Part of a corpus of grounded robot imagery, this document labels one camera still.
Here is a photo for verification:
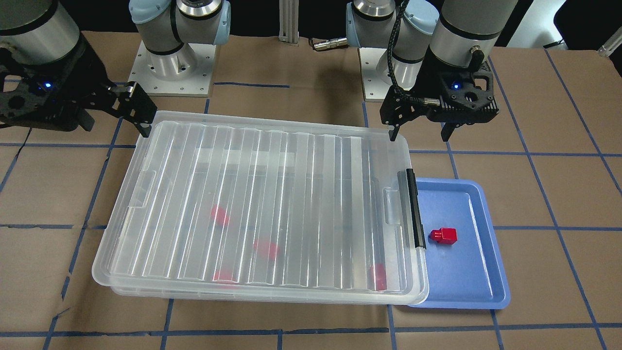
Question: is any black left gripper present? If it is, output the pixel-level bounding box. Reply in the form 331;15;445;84
380;63;500;142

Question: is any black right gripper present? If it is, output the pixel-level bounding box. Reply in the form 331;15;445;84
0;34;157;138

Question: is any red block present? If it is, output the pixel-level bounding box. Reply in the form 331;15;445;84
429;227;458;245
209;206;229;228
369;263;387;292

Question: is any clear plastic box lid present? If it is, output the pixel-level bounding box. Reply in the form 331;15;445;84
92;110;430;297

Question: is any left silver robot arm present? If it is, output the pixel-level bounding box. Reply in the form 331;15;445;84
346;0;516;141

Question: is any red block under lid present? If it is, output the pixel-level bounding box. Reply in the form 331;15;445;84
209;206;229;228

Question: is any blue plastic tray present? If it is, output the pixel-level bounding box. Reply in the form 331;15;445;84
415;177;511;310

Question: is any clear plastic storage box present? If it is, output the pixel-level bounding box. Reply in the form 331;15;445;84
108;122;430;306

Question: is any red block centre box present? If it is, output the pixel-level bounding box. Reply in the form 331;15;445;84
253;240;280;262

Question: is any red block box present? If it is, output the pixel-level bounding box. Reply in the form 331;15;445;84
212;269;238;289
253;240;280;262

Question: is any red block front box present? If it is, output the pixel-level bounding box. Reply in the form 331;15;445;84
212;269;238;289

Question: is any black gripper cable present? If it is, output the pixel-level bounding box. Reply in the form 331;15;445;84
386;0;440;105

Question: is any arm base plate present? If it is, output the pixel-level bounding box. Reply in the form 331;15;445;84
127;42;218;97
359;47;422;102

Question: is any black box latch handle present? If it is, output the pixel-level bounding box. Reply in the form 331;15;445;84
397;168;426;249

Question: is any silver cable connector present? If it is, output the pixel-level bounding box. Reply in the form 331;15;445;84
309;37;349;52

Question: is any aluminium frame post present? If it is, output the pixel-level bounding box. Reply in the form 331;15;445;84
278;0;299;46

